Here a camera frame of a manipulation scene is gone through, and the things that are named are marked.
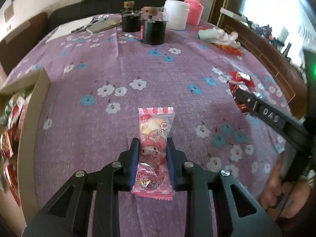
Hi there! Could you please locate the black sofa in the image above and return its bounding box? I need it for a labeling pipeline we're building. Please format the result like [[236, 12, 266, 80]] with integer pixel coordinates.
[[47, 0, 184, 32]]

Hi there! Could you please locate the black cylinder container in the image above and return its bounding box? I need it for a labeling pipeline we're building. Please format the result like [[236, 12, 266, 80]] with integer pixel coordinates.
[[140, 7, 166, 45], [121, 1, 141, 33]]

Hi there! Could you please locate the white plastic jar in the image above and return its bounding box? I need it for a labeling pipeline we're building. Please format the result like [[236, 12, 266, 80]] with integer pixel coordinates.
[[163, 0, 189, 31]]

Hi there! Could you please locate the black cylinder container front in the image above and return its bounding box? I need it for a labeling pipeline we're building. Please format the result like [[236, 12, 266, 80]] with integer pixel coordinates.
[[140, 7, 166, 45]]

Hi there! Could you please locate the white red snack packet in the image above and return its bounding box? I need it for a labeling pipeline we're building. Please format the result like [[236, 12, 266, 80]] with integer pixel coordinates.
[[8, 95, 25, 130]]

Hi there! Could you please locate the person right hand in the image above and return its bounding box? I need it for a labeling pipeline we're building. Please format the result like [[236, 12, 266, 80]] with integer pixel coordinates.
[[259, 152, 311, 218]]

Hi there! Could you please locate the white paper sheet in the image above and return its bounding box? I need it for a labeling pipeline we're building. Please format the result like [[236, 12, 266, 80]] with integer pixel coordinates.
[[46, 17, 93, 43]]

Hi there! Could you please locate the large red gold snack bag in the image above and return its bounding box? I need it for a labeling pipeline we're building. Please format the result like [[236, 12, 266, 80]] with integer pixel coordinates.
[[1, 129, 14, 160]]

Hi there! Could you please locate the brown armchair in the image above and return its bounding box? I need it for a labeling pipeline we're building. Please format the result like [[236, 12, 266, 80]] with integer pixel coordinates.
[[1, 12, 48, 78]]

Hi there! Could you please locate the cardboard box tray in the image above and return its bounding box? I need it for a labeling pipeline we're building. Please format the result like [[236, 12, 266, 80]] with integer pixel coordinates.
[[1, 68, 50, 235]]

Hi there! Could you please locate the wooden window cabinet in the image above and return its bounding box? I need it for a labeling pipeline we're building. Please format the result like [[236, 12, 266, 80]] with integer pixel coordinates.
[[208, 0, 315, 119]]

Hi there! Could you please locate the white crumpled cloth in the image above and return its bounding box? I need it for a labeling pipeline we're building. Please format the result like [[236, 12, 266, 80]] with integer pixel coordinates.
[[197, 28, 241, 48]]

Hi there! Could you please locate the pink cartoon snack packet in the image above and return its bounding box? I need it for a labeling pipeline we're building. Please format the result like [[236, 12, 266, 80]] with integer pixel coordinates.
[[131, 106, 175, 200]]

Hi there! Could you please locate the red packet under cloth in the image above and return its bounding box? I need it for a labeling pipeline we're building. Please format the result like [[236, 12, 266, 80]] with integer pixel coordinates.
[[214, 44, 243, 56]]

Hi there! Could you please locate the dark red snack bag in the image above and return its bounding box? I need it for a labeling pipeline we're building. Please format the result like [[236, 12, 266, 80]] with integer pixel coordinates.
[[229, 81, 254, 115]]

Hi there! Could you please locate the purple floral tablecloth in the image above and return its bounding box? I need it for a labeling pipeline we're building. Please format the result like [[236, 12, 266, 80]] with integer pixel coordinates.
[[8, 26, 289, 205]]

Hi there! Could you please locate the small red candy packet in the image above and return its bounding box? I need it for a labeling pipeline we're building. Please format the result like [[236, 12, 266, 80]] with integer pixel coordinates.
[[231, 71, 255, 88]]

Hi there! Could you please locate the black cylinder container back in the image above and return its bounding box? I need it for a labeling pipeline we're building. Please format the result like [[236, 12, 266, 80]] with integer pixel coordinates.
[[121, 1, 141, 33]]

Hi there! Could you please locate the pink sleeved bottle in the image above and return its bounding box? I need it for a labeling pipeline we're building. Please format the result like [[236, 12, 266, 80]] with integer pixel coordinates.
[[184, 0, 205, 26]]

